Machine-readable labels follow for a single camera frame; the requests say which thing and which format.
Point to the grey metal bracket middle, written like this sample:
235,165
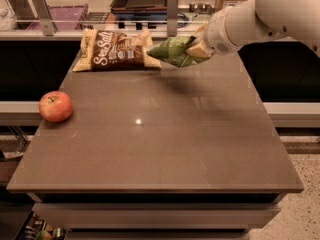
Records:
172,15

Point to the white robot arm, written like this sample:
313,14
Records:
258,21

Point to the grey metal bracket left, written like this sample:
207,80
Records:
47,25

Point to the dark tray stack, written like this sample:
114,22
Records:
145,10

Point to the red apple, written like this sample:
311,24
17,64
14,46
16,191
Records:
55,106

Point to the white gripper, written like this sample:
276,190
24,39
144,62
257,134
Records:
216,36

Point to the sea salt chip bag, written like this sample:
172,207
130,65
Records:
102,50

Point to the green jalapeno chip bag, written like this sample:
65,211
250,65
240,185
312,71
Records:
173,51

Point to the purple plastic crate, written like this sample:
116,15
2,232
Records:
68,17

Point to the grey metal bracket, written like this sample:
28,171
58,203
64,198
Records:
47,25
172,15

